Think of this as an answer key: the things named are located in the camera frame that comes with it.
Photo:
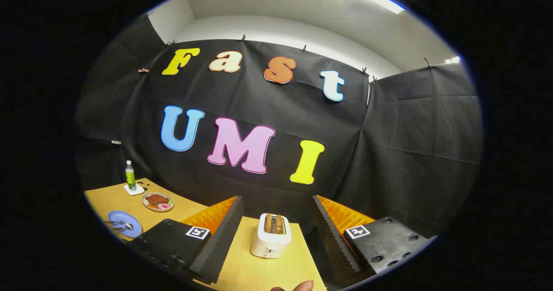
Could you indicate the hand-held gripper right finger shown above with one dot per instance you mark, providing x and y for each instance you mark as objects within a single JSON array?
[{"x": 341, "y": 247}]

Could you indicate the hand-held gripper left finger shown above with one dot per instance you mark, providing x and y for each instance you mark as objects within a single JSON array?
[{"x": 224, "y": 243}]

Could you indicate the metal spoon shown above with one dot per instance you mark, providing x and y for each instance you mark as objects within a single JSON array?
[{"x": 128, "y": 227}]

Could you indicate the white toaster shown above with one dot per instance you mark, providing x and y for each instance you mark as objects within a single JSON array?
[{"x": 270, "y": 244}]

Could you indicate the toasted bread slice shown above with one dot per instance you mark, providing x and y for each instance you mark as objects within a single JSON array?
[
  {"x": 268, "y": 223},
  {"x": 279, "y": 224}
]

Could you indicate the plate of meat and vegetables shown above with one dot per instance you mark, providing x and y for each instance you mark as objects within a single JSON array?
[{"x": 157, "y": 201}]

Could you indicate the blue plate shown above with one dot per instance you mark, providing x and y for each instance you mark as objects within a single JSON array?
[{"x": 131, "y": 235}]

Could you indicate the white square coaster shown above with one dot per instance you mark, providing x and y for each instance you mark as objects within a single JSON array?
[{"x": 137, "y": 191}]

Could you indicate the green drink bottle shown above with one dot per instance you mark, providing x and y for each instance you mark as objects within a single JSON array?
[{"x": 130, "y": 177}]

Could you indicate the black backdrop cloth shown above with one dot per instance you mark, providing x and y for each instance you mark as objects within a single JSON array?
[{"x": 259, "y": 96}]

